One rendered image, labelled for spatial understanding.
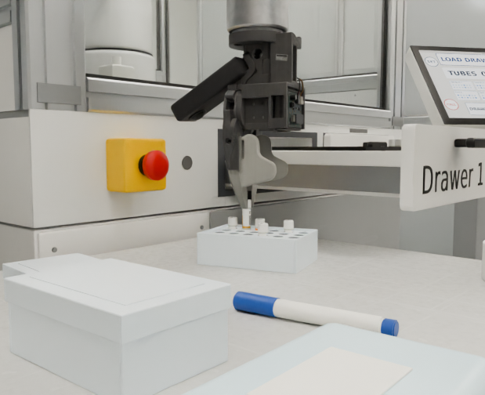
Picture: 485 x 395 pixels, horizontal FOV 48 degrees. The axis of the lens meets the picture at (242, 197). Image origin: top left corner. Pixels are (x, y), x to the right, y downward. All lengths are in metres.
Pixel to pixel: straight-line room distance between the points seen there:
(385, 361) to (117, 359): 0.14
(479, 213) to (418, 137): 1.03
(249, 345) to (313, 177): 0.45
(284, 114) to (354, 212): 0.67
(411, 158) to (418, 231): 1.96
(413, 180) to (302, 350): 0.47
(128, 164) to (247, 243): 0.20
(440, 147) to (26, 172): 0.54
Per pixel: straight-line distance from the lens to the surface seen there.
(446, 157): 0.81
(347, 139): 1.19
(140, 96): 0.80
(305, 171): 0.81
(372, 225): 1.35
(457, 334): 0.45
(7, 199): 0.77
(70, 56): 0.75
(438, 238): 2.63
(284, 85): 0.63
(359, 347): 0.27
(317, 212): 1.14
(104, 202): 0.76
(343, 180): 0.78
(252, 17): 0.66
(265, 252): 0.61
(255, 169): 0.66
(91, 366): 0.33
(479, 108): 1.63
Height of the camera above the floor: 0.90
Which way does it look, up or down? 5 degrees down
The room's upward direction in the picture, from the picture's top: straight up
